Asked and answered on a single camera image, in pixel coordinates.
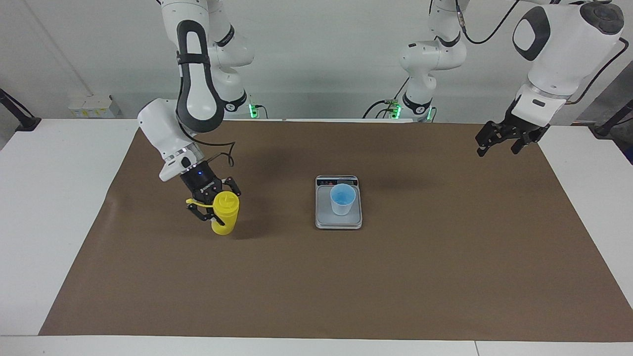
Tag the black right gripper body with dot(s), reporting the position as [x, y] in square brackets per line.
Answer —
[203, 182]

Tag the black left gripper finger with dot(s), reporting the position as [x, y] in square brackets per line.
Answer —
[487, 136]
[521, 143]

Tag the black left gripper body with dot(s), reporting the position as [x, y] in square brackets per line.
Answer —
[514, 131]

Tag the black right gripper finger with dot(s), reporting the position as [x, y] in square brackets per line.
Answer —
[207, 213]
[231, 184]

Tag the yellow squeeze bottle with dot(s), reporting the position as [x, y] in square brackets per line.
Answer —
[226, 210]

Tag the light blue plastic cup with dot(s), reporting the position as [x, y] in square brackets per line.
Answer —
[342, 205]

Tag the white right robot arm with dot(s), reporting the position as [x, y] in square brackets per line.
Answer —
[158, 128]

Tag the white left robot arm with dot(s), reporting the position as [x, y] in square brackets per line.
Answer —
[564, 54]

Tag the silver digital kitchen scale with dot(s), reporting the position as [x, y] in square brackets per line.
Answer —
[324, 217]

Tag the black clamp stand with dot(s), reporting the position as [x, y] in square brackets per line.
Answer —
[606, 129]
[24, 121]

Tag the brown table mat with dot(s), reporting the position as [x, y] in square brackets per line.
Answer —
[316, 277]

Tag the white wall socket box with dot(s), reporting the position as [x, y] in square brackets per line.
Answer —
[91, 106]

